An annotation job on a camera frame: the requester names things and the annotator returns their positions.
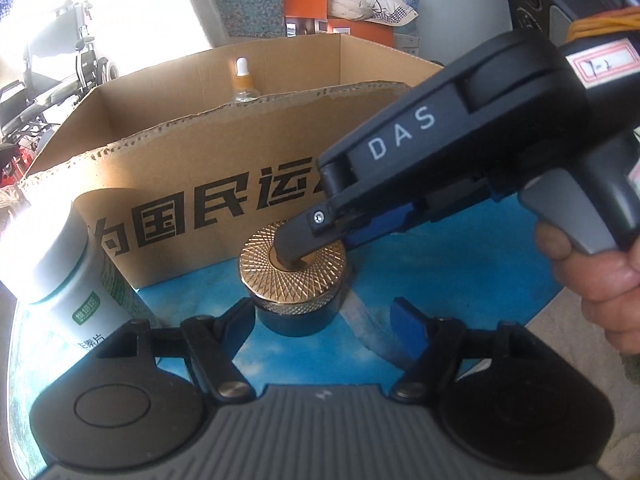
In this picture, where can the green dropper bottle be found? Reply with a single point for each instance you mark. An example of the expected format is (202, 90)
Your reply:
(245, 90)

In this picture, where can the orange cardboard box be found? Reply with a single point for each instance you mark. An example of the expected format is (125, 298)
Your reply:
(305, 5)

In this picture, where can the blue dotted hanging cloth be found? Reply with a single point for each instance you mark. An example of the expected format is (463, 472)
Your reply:
(7, 5)

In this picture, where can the white quilted cloth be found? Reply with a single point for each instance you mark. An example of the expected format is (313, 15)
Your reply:
(350, 0)

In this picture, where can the brown cardboard box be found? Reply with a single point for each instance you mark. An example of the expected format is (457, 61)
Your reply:
(200, 160)

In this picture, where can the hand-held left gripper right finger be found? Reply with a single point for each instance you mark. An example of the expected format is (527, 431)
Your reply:
(406, 319)

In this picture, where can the white vitamin bottle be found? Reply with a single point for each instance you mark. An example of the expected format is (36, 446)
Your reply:
(75, 280)

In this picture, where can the gold lid black jar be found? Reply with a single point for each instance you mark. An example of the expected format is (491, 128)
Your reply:
(295, 290)

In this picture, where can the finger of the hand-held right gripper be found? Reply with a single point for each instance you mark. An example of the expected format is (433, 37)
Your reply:
(380, 227)
(300, 235)

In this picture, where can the checked brim hat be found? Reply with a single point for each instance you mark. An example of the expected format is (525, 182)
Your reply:
(395, 16)

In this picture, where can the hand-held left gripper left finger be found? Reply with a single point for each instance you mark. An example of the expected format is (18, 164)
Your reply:
(240, 319)

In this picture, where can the person's right hand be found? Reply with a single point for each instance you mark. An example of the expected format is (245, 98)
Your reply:
(605, 290)

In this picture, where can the white small appliance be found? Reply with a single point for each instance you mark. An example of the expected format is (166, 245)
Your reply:
(407, 42)

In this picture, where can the grey folding wheelchair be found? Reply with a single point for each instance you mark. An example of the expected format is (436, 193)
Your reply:
(55, 75)

